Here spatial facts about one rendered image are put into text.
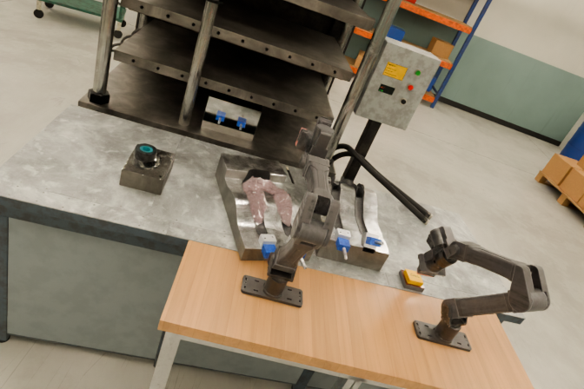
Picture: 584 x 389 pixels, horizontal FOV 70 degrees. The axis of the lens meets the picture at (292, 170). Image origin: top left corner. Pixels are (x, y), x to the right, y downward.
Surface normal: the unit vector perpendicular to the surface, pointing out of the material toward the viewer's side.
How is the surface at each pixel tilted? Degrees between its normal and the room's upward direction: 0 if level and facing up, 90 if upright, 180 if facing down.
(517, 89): 90
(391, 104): 90
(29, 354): 0
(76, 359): 0
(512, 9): 90
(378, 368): 0
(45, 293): 90
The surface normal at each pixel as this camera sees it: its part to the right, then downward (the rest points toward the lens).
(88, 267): 0.04, 0.51
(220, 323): 0.33, -0.82
